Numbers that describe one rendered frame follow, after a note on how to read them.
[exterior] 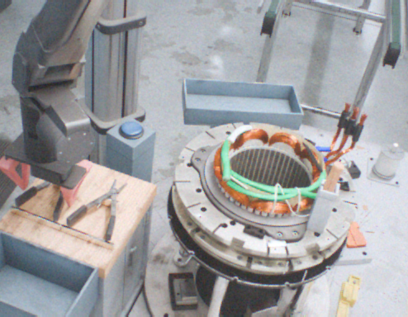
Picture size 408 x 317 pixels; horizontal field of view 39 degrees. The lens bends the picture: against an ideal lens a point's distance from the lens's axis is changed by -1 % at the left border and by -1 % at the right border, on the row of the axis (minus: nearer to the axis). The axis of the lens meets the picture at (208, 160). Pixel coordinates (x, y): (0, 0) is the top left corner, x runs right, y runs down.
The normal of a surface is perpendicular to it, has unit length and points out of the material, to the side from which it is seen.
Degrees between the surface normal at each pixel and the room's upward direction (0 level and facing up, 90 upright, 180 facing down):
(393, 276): 0
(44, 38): 72
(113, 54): 90
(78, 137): 91
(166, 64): 0
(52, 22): 79
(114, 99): 90
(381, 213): 0
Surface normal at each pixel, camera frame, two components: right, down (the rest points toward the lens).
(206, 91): 0.08, 0.68
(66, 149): 0.62, 0.59
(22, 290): 0.13, -0.74
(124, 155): -0.56, 0.50
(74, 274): -0.32, 0.60
